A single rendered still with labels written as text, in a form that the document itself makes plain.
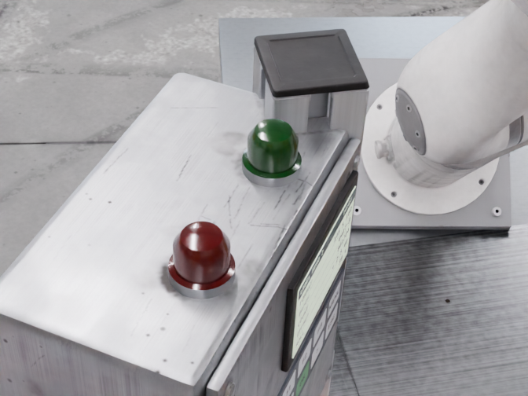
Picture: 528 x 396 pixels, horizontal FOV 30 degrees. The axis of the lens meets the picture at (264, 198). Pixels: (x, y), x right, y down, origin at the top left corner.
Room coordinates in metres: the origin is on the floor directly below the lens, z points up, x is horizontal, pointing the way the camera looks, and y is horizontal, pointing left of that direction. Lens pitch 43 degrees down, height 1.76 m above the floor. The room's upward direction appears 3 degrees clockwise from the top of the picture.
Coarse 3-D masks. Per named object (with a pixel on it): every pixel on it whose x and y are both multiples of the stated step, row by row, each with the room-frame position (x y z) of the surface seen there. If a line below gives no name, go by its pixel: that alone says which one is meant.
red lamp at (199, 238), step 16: (192, 224) 0.27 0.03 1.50; (208, 224) 0.27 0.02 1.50; (176, 240) 0.26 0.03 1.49; (192, 240) 0.26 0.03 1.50; (208, 240) 0.26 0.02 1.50; (224, 240) 0.26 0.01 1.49; (176, 256) 0.26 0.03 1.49; (192, 256) 0.25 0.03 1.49; (208, 256) 0.25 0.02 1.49; (224, 256) 0.26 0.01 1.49; (176, 272) 0.26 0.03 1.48; (192, 272) 0.25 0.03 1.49; (208, 272) 0.25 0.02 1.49; (224, 272) 0.26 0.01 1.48; (176, 288) 0.25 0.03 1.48; (192, 288) 0.25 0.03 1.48; (208, 288) 0.25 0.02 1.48; (224, 288) 0.25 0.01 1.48
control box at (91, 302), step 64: (128, 128) 0.35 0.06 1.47; (192, 128) 0.35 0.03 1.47; (320, 128) 0.36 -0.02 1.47; (128, 192) 0.31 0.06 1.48; (192, 192) 0.31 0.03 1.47; (256, 192) 0.31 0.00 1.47; (320, 192) 0.32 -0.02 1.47; (64, 256) 0.27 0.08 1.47; (128, 256) 0.27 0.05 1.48; (256, 256) 0.27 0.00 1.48; (0, 320) 0.24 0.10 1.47; (64, 320) 0.24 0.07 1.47; (128, 320) 0.24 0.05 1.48; (192, 320) 0.24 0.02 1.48; (256, 320) 0.24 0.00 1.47; (0, 384) 0.24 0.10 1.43; (64, 384) 0.23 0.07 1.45; (128, 384) 0.22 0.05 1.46; (192, 384) 0.21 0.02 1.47; (256, 384) 0.24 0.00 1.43; (320, 384) 0.34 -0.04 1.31
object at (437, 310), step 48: (432, 240) 0.94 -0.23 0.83; (480, 240) 0.94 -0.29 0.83; (384, 288) 0.85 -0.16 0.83; (432, 288) 0.85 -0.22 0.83; (480, 288) 0.85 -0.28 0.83; (336, 336) 0.76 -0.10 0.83; (384, 336) 0.77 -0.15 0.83; (432, 336) 0.77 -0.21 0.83; (480, 336) 0.78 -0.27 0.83; (336, 384) 0.69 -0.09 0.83; (384, 384) 0.70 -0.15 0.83; (432, 384) 0.70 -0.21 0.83; (480, 384) 0.70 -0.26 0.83
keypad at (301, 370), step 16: (336, 288) 0.34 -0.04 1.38; (336, 304) 0.34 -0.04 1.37; (320, 320) 0.32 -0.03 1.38; (336, 320) 0.35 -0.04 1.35; (320, 336) 0.32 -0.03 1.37; (304, 352) 0.30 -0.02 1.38; (320, 352) 0.32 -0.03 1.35; (304, 368) 0.30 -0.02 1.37; (288, 384) 0.28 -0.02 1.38; (304, 384) 0.30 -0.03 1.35
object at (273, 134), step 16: (256, 128) 0.33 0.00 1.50; (272, 128) 0.33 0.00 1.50; (288, 128) 0.33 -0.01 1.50; (256, 144) 0.32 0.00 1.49; (272, 144) 0.32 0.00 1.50; (288, 144) 0.32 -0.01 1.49; (256, 160) 0.32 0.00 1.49; (272, 160) 0.32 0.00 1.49; (288, 160) 0.32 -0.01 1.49; (256, 176) 0.32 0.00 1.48; (272, 176) 0.31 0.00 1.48; (288, 176) 0.32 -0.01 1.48
